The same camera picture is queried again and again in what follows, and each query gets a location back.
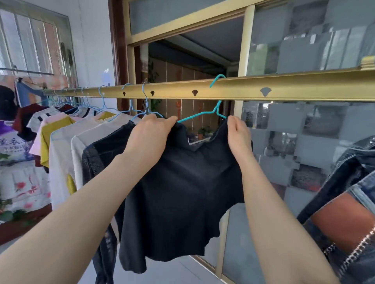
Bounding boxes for brown door frame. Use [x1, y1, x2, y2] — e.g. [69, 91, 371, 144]
[108, 0, 141, 112]

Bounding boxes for black sheer blouse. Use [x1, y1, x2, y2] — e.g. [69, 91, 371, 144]
[81, 120, 138, 284]

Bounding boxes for gold clothes rail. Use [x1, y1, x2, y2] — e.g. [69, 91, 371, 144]
[42, 57, 375, 102]

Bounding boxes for person's left forearm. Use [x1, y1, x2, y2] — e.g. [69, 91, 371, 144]
[0, 155, 153, 284]

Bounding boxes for purple white detergent bag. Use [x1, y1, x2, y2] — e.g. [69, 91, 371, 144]
[0, 120, 34, 163]

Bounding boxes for black shorts with logo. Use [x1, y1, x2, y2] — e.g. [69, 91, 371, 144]
[114, 118, 254, 274]

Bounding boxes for pink t-shirt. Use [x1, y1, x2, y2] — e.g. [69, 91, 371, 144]
[29, 112, 84, 157]

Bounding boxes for dark red t-shirt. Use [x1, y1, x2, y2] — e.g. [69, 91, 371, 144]
[13, 103, 77, 167]

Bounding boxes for white red floral cloth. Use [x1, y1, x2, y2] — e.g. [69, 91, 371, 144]
[0, 160, 53, 217]

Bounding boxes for sheer white lace-collar shirt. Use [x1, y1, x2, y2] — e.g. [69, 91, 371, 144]
[48, 112, 118, 211]

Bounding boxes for blue wire hanger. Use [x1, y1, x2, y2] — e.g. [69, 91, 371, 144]
[107, 83, 146, 123]
[131, 81, 164, 122]
[73, 87, 103, 116]
[50, 85, 121, 141]

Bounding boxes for orange patterned hanging sheet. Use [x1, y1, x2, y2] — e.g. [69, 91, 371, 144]
[0, 75, 70, 91]

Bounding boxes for grey metal window pole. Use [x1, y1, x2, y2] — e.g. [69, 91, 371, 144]
[0, 67, 55, 76]

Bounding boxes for navy bucket hat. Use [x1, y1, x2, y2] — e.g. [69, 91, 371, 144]
[0, 85, 20, 121]

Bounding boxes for teal wire hanger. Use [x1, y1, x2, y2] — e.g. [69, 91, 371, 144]
[177, 74, 228, 123]

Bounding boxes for pale pink blouse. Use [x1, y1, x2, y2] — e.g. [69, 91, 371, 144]
[70, 113, 141, 191]

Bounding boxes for window with metal bars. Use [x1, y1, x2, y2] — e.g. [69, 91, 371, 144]
[0, 9, 78, 88]

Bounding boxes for mustard yellow t-shirt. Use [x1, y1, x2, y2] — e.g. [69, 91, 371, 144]
[40, 111, 116, 195]

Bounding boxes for metal mop poles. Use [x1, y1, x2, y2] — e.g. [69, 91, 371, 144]
[60, 42, 78, 88]

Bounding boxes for person's right forearm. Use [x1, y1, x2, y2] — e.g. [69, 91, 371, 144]
[239, 158, 340, 284]

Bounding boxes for person's right hand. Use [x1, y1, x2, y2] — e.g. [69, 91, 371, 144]
[227, 115, 256, 168]

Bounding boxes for gold framed glass door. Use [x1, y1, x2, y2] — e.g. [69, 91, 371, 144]
[123, 0, 375, 284]

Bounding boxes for blue denim skirt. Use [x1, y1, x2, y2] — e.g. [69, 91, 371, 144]
[297, 136, 375, 284]

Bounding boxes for blue fabric cover white trim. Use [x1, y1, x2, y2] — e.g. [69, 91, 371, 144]
[14, 80, 49, 107]

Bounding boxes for person's left hand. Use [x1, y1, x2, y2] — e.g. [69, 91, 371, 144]
[121, 113, 179, 173]

